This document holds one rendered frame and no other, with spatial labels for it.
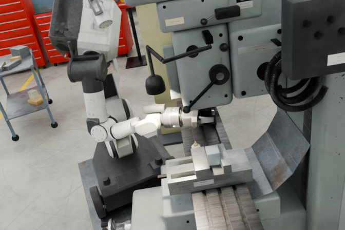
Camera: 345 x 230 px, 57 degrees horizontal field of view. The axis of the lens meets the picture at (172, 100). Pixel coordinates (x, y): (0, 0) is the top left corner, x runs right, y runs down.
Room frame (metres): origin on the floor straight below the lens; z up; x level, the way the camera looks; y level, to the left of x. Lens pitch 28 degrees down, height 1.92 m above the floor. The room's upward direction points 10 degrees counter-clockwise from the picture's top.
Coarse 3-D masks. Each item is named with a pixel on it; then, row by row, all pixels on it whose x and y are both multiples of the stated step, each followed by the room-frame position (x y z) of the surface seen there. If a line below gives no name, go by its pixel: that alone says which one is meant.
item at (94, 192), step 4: (92, 188) 1.54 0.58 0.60; (96, 188) 1.53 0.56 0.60; (92, 192) 1.51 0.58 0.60; (96, 192) 1.51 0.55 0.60; (92, 196) 1.48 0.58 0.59; (96, 196) 1.48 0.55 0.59; (92, 200) 1.46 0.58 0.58; (96, 200) 1.46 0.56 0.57; (100, 200) 1.46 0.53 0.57; (96, 204) 1.44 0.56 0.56; (100, 204) 1.45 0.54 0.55; (96, 208) 1.43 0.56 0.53; (100, 208) 1.44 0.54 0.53; (104, 208) 1.53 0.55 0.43; (96, 212) 1.43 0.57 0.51; (100, 212) 1.43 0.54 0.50; (104, 212) 1.44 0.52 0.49; (100, 216) 1.43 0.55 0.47; (104, 216) 1.45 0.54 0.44
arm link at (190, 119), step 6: (174, 108) 1.16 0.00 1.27; (180, 108) 1.18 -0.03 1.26; (174, 114) 1.13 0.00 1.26; (180, 114) 1.14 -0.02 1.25; (186, 114) 1.13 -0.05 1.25; (192, 114) 1.11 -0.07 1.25; (198, 114) 1.13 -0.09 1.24; (174, 120) 1.12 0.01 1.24; (180, 120) 1.13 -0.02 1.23; (186, 120) 1.11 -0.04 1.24; (192, 120) 1.09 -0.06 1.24; (174, 126) 1.12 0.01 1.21; (180, 126) 1.13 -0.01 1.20; (186, 126) 1.11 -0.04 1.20; (192, 126) 1.09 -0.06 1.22; (198, 126) 1.09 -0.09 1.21
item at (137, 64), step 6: (132, 18) 5.27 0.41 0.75; (132, 24) 5.26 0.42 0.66; (132, 30) 5.27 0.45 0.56; (138, 42) 5.28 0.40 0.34; (138, 48) 5.26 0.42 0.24; (138, 54) 5.26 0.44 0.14; (132, 60) 5.36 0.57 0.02; (138, 60) 5.31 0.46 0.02; (144, 60) 5.25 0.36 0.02; (126, 66) 5.11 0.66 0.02; (132, 66) 5.06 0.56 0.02; (138, 66) 5.04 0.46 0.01
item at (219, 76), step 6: (216, 66) 1.01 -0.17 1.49; (222, 66) 1.00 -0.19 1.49; (210, 72) 1.00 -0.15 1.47; (216, 72) 1.00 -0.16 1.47; (222, 72) 1.00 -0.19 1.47; (228, 72) 1.00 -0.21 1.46; (210, 78) 1.00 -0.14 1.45; (216, 78) 1.00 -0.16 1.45; (222, 78) 0.99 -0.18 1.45; (228, 78) 1.00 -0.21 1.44; (210, 84) 1.00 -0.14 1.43; (216, 84) 1.00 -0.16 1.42; (204, 90) 1.00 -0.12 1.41; (198, 96) 1.00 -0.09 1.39; (192, 102) 1.00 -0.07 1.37; (186, 108) 0.99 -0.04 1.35
